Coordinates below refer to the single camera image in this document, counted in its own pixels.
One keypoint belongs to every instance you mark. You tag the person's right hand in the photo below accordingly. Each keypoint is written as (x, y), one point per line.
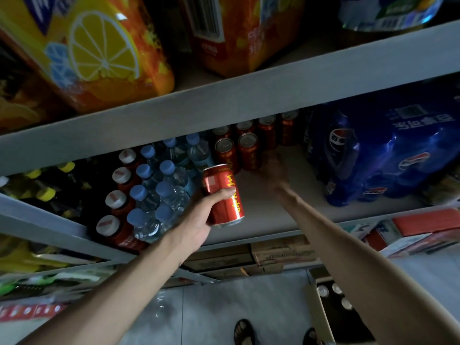
(276, 176)

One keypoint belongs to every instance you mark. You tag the person's left hand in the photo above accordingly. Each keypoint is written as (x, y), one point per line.
(194, 226)

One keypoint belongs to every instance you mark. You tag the red can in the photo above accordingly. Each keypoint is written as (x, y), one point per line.
(221, 177)

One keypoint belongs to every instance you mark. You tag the grey metal shelf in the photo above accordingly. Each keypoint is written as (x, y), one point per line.
(251, 93)

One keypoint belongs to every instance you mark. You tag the brown cardboard box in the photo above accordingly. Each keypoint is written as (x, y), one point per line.
(320, 316)

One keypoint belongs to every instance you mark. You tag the person's right forearm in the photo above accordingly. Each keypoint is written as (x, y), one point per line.
(359, 276)

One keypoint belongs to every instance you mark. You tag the person's left forearm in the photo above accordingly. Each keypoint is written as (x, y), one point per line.
(108, 301)

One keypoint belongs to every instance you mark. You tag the person's left dark sandal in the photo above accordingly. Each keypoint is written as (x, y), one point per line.
(244, 334)

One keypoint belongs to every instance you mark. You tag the person's dark sandal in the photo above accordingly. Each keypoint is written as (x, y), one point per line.
(244, 334)
(312, 337)

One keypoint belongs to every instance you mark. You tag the person's right dark sandal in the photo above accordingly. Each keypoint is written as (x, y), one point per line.
(312, 337)

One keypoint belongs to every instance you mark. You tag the pack of blue-capped water bottles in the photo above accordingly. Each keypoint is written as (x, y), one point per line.
(169, 197)

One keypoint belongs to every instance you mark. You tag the brown flat carton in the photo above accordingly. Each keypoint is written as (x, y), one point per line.
(215, 262)

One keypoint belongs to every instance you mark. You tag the pack of white-capped red bottles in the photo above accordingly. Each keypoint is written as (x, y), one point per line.
(118, 233)

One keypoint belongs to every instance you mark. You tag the tan printed carton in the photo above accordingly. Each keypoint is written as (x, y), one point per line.
(284, 251)

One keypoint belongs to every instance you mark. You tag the white blue-printed carton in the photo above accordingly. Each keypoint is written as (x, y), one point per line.
(355, 229)

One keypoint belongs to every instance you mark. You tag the blue cola bottle pack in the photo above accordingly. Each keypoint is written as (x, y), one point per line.
(377, 150)

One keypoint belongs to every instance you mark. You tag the pack of yellow-capped dark bottles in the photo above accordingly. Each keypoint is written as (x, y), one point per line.
(46, 194)

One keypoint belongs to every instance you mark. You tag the red and white carton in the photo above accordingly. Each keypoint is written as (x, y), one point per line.
(424, 220)

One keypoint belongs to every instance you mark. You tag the stack of colourful packets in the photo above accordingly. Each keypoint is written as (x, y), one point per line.
(36, 255)

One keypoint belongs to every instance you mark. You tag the clear labelled bottle pack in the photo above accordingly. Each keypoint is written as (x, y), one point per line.
(388, 14)

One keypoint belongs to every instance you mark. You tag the yellow lemon-print drink pack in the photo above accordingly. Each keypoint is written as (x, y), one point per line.
(100, 50)

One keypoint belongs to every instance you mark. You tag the dark orange drink pack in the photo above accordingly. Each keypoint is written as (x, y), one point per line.
(21, 104)

